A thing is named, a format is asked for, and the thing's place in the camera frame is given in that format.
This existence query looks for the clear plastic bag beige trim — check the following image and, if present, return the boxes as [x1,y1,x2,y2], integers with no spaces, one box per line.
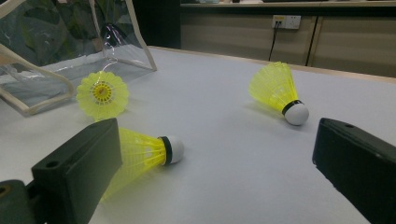
[0,0,158,118]

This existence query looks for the yellow shuttlecock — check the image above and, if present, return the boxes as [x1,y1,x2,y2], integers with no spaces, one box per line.
[101,126,185,202]
[76,70,130,122]
[247,61,310,127]

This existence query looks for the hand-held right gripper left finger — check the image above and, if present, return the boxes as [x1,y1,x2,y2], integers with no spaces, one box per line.
[31,117,123,224]

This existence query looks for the black socket cable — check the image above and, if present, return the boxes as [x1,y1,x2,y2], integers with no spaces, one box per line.
[268,21,281,63]

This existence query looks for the white table sheet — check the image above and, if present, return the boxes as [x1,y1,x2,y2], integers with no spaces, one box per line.
[0,46,396,224]

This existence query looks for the white wall socket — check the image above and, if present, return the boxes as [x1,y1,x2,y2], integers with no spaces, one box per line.
[271,14,303,31]

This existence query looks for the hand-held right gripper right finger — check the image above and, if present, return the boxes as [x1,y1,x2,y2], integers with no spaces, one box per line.
[312,117,396,224]

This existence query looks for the black curtain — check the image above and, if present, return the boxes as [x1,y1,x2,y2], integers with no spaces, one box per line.
[132,0,182,49]

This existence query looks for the light wooden table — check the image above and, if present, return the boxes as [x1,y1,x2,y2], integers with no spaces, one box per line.
[148,45,396,85]

